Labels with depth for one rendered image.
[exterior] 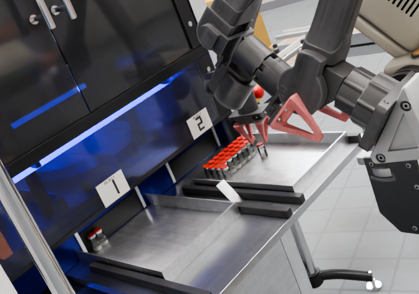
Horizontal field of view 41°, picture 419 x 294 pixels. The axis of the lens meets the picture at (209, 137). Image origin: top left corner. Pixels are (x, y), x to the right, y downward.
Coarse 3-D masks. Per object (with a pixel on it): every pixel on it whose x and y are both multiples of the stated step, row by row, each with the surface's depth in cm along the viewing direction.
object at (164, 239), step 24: (144, 216) 152; (168, 216) 147; (192, 216) 142; (216, 216) 137; (120, 240) 144; (144, 240) 139; (168, 240) 135; (192, 240) 131; (120, 264) 128; (144, 264) 129; (168, 264) 119
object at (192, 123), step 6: (204, 108) 162; (198, 114) 160; (204, 114) 162; (192, 120) 159; (198, 120) 160; (204, 120) 162; (210, 120) 164; (192, 126) 159; (210, 126) 164; (192, 132) 159; (198, 132) 160
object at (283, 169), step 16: (272, 144) 164; (288, 144) 160; (304, 144) 156; (320, 144) 152; (336, 144) 142; (256, 160) 158; (272, 160) 154; (288, 160) 151; (304, 160) 147; (320, 160) 138; (240, 176) 152; (256, 176) 149; (272, 176) 145; (288, 176) 142; (304, 176) 133
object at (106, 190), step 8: (112, 176) 140; (120, 176) 141; (104, 184) 138; (112, 184) 140; (120, 184) 141; (104, 192) 138; (112, 192) 140; (120, 192) 141; (104, 200) 138; (112, 200) 140
